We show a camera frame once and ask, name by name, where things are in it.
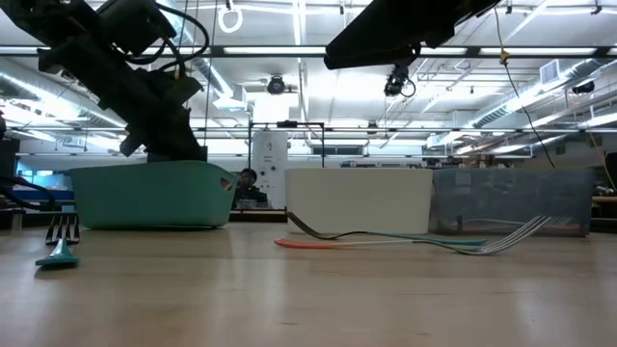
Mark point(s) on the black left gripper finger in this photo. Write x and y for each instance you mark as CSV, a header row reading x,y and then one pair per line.
x,y
169,140

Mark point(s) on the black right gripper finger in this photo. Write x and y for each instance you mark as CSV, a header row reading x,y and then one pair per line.
x,y
371,45

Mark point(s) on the teal plastic bin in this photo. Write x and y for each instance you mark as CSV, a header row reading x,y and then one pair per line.
x,y
154,197

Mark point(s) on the white plastic bin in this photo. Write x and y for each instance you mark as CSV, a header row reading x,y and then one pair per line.
x,y
356,202

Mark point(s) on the clear grey plastic bin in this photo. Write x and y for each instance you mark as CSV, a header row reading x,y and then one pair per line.
x,y
511,197

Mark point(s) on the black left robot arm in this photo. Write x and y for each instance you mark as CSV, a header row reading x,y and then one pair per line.
x,y
38,14

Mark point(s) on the person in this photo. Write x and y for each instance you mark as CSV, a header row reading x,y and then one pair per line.
x,y
248,176

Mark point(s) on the black overhead light bar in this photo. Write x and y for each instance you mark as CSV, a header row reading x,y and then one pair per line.
x,y
217,50

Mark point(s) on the tall white machine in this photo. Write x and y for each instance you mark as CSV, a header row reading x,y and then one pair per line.
x,y
270,159

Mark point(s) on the white vent box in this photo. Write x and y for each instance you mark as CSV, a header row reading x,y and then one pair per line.
x,y
549,72

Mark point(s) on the black box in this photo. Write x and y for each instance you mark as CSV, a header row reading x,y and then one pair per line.
x,y
8,159

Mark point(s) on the small black ceiling fixture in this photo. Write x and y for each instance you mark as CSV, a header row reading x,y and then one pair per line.
x,y
583,88

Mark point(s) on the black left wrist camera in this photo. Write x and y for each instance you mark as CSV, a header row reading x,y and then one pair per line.
x,y
135,24

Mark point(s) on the silver ventilation duct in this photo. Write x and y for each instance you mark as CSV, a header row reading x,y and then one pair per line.
x,y
561,91
29,106
229,98

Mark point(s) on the round black ceiling camera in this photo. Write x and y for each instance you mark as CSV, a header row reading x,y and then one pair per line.
x,y
276,85

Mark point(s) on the grey metal post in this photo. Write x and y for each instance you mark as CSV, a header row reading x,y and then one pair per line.
x,y
17,221

